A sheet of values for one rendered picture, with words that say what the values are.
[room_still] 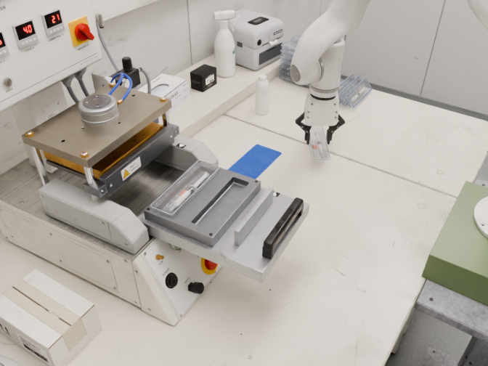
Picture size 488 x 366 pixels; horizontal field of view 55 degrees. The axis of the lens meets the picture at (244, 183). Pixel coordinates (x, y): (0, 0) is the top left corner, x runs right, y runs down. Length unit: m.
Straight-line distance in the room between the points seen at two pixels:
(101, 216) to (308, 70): 0.65
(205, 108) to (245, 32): 0.39
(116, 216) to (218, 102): 0.88
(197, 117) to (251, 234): 0.79
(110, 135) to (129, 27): 0.81
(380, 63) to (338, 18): 2.25
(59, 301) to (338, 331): 0.59
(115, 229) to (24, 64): 0.39
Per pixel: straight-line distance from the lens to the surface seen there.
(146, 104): 1.09
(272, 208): 0.99
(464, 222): 1.27
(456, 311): 1.19
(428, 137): 1.73
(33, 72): 1.10
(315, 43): 1.25
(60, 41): 1.13
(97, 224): 0.99
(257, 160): 1.50
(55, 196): 1.05
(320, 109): 1.41
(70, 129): 1.04
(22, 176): 1.26
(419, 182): 1.51
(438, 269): 1.19
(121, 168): 1.00
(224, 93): 1.79
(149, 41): 1.84
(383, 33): 3.41
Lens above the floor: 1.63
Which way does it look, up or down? 38 degrees down
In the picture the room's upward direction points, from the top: straight up
